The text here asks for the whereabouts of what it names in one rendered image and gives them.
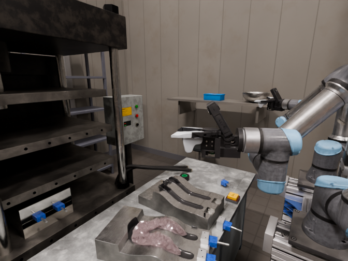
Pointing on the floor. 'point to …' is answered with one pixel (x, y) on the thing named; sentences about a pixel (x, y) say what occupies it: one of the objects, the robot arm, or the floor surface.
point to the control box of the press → (131, 109)
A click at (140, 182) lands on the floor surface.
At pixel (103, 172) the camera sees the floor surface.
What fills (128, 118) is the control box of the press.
